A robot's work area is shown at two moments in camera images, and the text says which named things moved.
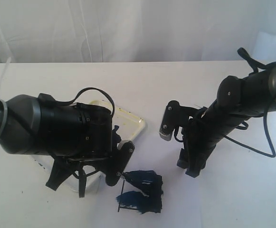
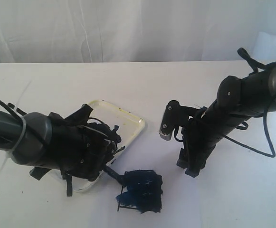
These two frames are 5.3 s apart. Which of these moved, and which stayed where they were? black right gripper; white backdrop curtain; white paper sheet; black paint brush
Moved: black paint brush
Stayed: white backdrop curtain; black right gripper; white paper sheet
